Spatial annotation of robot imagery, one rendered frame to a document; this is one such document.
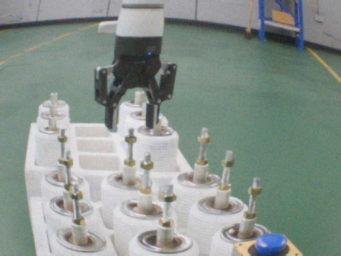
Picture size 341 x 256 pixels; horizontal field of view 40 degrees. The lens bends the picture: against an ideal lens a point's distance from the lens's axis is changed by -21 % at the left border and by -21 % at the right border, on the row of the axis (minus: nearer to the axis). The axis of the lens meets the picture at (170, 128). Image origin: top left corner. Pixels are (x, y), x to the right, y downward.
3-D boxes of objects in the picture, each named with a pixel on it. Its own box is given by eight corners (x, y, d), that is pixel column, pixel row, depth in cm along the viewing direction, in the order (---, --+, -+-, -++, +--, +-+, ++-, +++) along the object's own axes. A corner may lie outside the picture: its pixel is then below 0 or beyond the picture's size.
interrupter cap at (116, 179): (150, 177, 97) (150, 173, 97) (154, 193, 90) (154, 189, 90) (106, 174, 96) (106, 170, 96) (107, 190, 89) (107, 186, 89)
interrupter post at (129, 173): (135, 181, 95) (136, 162, 94) (137, 187, 92) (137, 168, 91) (121, 180, 94) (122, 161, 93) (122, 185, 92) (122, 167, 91)
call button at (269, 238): (276, 244, 58) (281, 229, 57) (288, 256, 54) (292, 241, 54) (247, 249, 57) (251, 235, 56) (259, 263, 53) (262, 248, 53)
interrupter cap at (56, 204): (82, 223, 75) (82, 219, 75) (42, 209, 77) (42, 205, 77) (100, 207, 82) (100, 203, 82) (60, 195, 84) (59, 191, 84)
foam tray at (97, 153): (157, 187, 161) (162, 123, 156) (188, 244, 124) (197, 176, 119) (33, 180, 153) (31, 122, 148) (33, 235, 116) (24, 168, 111)
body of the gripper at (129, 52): (126, 33, 81) (120, 94, 84) (175, 33, 86) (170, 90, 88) (106, 30, 87) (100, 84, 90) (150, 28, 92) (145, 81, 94)
